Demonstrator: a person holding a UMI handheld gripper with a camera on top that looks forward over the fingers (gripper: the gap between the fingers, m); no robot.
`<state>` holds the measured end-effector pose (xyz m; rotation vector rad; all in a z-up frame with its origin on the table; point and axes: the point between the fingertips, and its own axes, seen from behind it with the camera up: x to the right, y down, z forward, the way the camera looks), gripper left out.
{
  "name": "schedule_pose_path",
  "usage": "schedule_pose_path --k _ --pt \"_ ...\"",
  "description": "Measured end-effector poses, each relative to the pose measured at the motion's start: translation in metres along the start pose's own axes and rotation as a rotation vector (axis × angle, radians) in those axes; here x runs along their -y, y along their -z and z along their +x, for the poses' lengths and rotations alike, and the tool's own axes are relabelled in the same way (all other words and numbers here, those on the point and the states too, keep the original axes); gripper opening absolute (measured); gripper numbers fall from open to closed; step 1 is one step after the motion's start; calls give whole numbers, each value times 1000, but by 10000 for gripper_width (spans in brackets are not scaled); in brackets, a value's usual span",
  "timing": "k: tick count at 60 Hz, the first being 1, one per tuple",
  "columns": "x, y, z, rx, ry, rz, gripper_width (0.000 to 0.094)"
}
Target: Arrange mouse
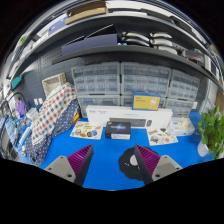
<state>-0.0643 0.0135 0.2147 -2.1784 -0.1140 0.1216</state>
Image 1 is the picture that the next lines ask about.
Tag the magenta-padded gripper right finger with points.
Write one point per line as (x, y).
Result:
(165, 168)

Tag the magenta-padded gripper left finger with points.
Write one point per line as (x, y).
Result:
(63, 168)

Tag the black cartoon-eyed mouse pad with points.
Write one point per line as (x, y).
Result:
(126, 171)

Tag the cartoon sticker sheet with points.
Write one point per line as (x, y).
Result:
(161, 137)
(86, 130)

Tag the navy dotted fabric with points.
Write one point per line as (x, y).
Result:
(56, 133)

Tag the white and blue glove box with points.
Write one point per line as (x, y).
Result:
(176, 131)

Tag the white plant pot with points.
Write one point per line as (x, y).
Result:
(202, 150)

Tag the cream disposable gloves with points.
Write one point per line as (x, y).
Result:
(185, 122)

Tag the small orange object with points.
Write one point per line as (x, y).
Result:
(76, 117)

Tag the white dotted fabric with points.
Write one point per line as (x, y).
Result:
(53, 110)

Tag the green leafy plant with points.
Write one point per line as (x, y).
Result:
(211, 128)

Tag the small black box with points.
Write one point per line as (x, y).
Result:
(117, 129)

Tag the white keyboard retail box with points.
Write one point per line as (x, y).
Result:
(100, 115)

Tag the yellow and blue box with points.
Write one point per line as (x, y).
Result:
(146, 101)

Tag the purple object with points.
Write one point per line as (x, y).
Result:
(20, 108)

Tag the white woven basket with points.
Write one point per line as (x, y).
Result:
(53, 84)

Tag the teal object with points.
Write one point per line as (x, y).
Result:
(16, 83)

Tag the dark metal shelf unit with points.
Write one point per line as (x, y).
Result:
(133, 50)

